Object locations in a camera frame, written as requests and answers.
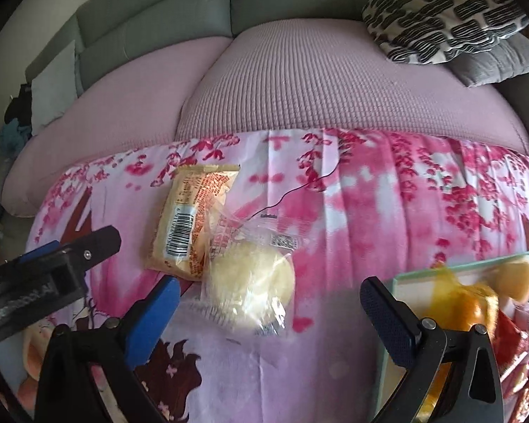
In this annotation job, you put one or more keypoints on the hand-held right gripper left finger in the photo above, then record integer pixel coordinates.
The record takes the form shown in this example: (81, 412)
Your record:
(154, 317)

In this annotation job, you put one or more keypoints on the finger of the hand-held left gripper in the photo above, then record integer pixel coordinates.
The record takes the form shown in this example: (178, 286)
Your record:
(39, 251)
(97, 240)

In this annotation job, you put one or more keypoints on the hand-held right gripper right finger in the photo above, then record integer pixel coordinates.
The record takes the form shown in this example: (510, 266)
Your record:
(388, 319)

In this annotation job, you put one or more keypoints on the orange jelly packet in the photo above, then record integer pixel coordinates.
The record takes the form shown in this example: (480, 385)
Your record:
(463, 302)

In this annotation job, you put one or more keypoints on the teal and white box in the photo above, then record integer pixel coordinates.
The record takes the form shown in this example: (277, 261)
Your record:
(471, 273)

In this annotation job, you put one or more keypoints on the beige snack packet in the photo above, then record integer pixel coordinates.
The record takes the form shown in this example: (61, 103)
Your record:
(189, 211)

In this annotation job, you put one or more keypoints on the clear packet with round pastry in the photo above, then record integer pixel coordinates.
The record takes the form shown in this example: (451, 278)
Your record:
(251, 273)

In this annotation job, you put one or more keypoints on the red gold patterned snack packet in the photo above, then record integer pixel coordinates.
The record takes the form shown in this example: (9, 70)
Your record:
(518, 361)

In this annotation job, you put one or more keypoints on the pale jelly cup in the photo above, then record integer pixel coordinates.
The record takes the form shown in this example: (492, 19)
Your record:
(520, 282)

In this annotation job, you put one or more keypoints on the printed blanket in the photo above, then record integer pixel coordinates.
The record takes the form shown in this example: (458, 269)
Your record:
(379, 211)

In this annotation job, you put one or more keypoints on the blue cloth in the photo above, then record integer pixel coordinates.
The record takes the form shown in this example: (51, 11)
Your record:
(13, 134)

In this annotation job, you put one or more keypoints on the dark clothes pile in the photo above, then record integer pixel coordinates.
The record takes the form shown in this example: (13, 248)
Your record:
(20, 103)

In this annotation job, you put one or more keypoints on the thin black thread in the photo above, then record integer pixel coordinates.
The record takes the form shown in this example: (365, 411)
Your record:
(299, 188)

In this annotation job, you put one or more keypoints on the light grey pillow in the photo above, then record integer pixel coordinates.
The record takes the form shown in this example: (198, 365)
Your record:
(53, 88)

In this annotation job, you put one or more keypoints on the grey sofa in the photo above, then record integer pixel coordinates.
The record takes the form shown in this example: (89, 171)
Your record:
(180, 4)

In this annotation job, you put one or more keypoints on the pink sofa cover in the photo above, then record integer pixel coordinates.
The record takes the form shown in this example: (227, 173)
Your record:
(291, 79)

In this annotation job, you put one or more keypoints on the black and white patterned pillow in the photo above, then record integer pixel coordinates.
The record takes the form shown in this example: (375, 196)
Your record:
(441, 17)

